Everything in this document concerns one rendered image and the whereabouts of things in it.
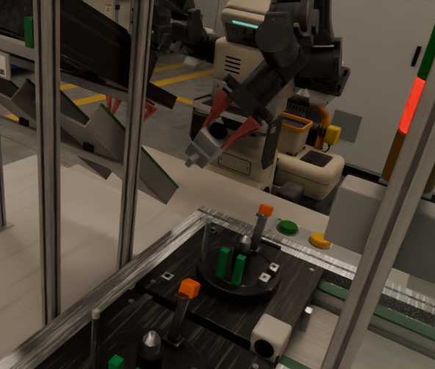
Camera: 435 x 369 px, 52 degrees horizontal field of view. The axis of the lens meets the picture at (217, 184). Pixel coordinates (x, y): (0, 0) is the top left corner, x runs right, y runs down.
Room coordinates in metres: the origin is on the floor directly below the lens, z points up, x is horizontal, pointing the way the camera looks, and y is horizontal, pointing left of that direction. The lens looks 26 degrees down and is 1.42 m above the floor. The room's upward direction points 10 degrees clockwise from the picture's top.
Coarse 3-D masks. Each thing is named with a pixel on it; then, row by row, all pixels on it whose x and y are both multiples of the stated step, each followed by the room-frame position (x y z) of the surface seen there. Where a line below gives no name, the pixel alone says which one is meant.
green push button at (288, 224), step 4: (284, 220) 0.80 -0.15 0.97; (288, 220) 0.81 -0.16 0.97; (280, 224) 0.79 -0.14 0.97; (284, 224) 0.79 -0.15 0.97; (288, 224) 0.79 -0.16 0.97; (292, 224) 0.79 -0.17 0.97; (296, 224) 0.80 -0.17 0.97; (280, 228) 0.78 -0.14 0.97; (284, 228) 0.77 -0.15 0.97; (288, 228) 0.77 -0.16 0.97; (292, 228) 0.78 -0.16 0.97; (296, 228) 0.78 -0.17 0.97; (284, 232) 0.77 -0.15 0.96; (288, 232) 0.77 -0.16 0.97; (292, 232) 0.77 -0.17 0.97; (296, 232) 0.78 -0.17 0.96
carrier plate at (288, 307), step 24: (192, 240) 0.68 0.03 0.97; (216, 240) 0.69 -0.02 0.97; (168, 264) 0.59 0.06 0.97; (192, 264) 0.61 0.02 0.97; (288, 264) 0.65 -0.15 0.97; (312, 264) 0.67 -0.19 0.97; (144, 288) 0.53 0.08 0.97; (168, 288) 0.54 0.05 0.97; (288, 288) 0.59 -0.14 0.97; (312, 288) 0.60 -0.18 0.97; (192, 312) 0.49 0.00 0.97; (216, 312) 0.50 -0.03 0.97; (240, 312) 0.51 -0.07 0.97; (264, 312) 0.52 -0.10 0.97; (288, 312) 0.53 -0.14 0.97; (240, 336) 0.46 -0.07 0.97
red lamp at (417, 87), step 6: (414, 84) 0.42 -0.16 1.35; (420, 84) 0.41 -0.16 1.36; (414, 90) 0.41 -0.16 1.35; (420, 90) 0.40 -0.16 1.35; (414, 96) 0.41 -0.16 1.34; (408, 102) 0.42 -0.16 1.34; (414, 102) 0.40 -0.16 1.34; (408, 108) 0.41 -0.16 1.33; (414, 108) 0.40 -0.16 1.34; (408, 114) 0.41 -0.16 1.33; (402, 120) 0.41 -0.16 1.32; (408, 120) 0.41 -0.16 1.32; (402, 126) 0.41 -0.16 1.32; (408, 126) 0.40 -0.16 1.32
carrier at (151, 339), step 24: (96, 312) 0.36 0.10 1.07; (120, 312) 0.47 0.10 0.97; (144, 312) 0.48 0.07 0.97; (168, 312) 0.49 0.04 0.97; (72, 336) 0.41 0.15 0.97; (96, 336) 0.35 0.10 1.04; (120, 336) 0.41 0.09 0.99; (144, 336) 0.36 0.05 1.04; (192, 336) 0.45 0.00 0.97; (216, 336) 0.46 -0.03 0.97; (48, 360) 0.37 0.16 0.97; (72, 360) 0.38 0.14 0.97; (96, 360) 0.36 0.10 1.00; (120, 360) 0.33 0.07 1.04; (144, 360) 0.35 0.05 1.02; (168, 360) 0.38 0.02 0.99; (192, 360) 0.39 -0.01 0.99; (216, 360) 0.41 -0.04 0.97; (240, 360) 0.42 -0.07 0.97; (264, 360) 0.43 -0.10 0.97
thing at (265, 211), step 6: (264, 204) 0.67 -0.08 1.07; (264, 210) 0.66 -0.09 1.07; (270, 210) 0.66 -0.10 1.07; (258, 216) 0.64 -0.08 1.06; (264, 216) 0.64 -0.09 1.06; (258, 222) 0.66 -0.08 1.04; (264, 222) 0.65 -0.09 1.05; (258, 228) 0.65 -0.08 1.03; (258, 234) 0.65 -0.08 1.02; (252, 240) 0.65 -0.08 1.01; (258, 240) 0.64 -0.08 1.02; (252, 246) 0.64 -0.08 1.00; (258, 246) 0.64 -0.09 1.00
